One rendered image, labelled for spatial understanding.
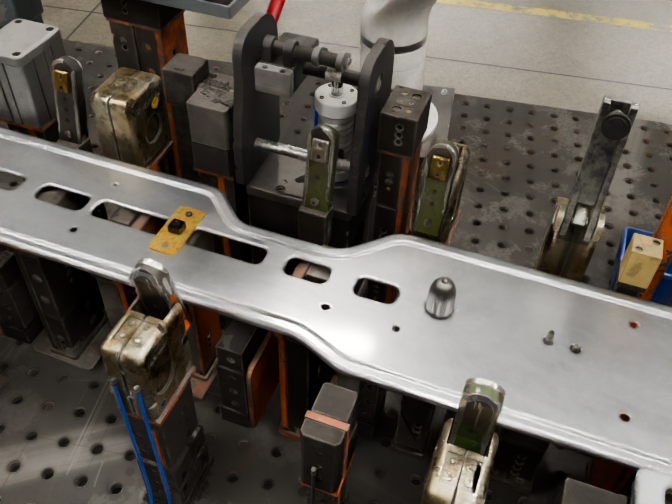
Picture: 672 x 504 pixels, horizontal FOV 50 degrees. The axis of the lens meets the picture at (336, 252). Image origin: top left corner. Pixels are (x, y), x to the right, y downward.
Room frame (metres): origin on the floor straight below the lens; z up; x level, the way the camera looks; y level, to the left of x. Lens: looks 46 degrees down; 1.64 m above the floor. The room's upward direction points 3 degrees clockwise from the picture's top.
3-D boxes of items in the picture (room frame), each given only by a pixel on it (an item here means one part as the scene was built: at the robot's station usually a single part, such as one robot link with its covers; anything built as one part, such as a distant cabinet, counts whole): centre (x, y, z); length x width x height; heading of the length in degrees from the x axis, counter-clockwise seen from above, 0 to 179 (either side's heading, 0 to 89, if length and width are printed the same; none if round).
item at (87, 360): (0.71, 0.40, 0.84); 0.13 x 0.11 x 0.29; 162
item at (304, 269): (0.59, 0.03, 0.84); 0.12 x 0.05 x 0.29; 162
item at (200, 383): (0.66, 0.20, 0.84); 0.13 x 0.05 x 0.29; 162
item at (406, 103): (0.78, -0.08, 0.91); 0.07 x 0.05 x 0.42; 162
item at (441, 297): (0.54, -0.12, 1.02); 0.03 x 0.03 x 0.07
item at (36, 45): (0.91, 0.46, 0.90); 0.13 x 0.10 x 0.41; 162
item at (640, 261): (0.59, -0.36, 0.88); 0.04 x 0.04 x 0.36; 72
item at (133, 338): (0.46, 0.20, 0.87); 0.12 x 0.09 x 0.35; 162
